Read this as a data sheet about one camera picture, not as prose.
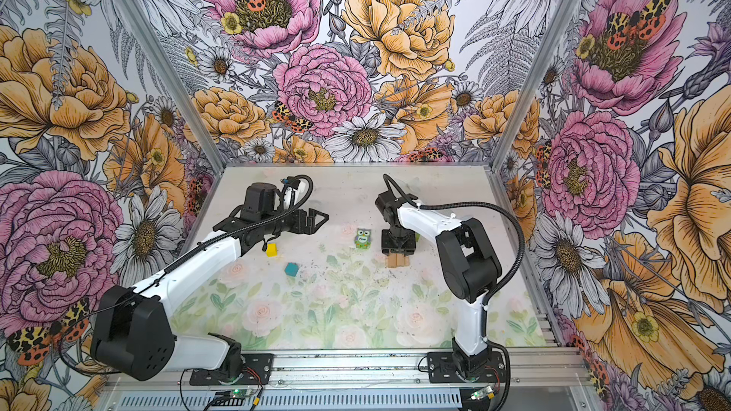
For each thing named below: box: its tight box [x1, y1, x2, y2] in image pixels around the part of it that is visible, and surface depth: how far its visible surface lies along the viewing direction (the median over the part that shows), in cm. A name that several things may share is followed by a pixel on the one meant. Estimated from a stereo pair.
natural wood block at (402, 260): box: [395, 253, 411, 268], surface depth 94 cm
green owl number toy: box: [354, 227, 372, 250], surface depth 101 cm
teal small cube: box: [284, 262, 299, 277], surface depth 96 cm
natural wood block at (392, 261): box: [387, 253, 397, 269], surface depth 93 cm
